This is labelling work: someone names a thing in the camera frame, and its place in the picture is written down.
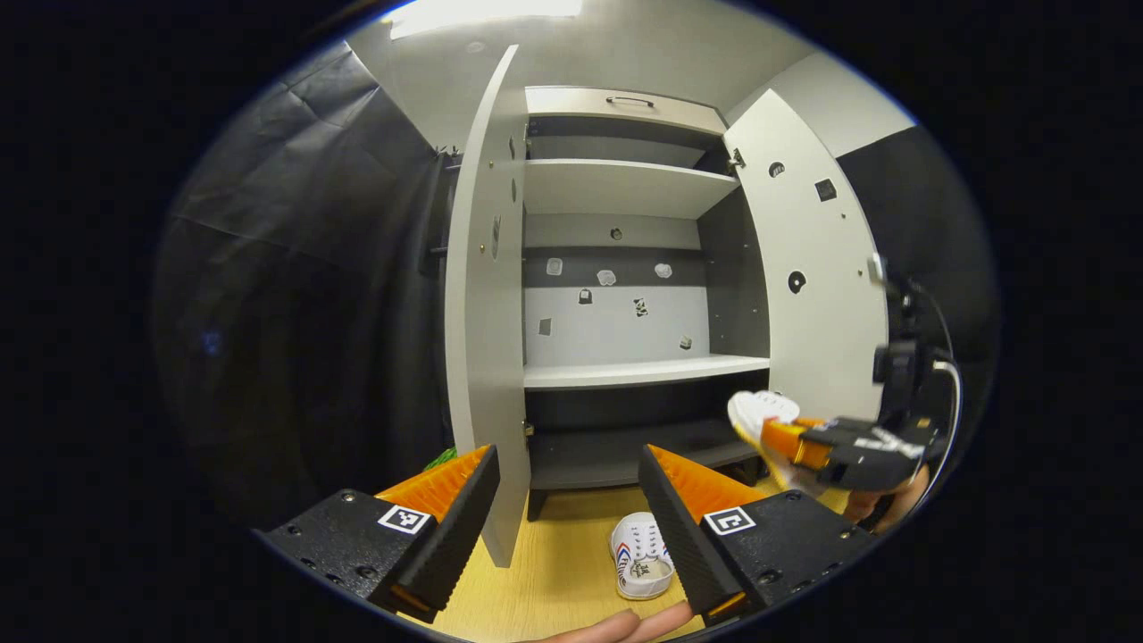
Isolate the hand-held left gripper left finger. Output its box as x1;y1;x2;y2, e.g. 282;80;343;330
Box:
253;444;501;624

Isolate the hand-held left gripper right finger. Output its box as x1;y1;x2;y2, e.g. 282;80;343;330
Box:
637;444;880;628

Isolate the white striped canvas shoe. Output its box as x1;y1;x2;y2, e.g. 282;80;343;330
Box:
610;512;675;601
728;390;809;494

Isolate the white cabinet door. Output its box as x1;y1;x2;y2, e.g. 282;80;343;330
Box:
444;45;532;569
722;88;891;422

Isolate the beige cabinet drawer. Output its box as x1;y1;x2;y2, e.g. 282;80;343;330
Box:
525;86;729;137

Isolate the black backdrop stand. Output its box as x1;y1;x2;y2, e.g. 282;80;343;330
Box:
421;147;452;280

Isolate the ceiling light panel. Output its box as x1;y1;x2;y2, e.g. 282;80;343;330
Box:
384;0;583;41

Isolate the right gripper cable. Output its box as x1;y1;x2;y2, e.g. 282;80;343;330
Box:
915;284;967;505

